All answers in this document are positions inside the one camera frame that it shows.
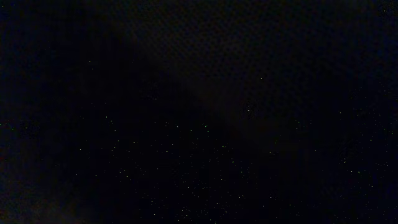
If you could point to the black Sydrogen t-shirt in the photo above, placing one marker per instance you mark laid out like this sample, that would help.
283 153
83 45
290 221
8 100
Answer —
198 111

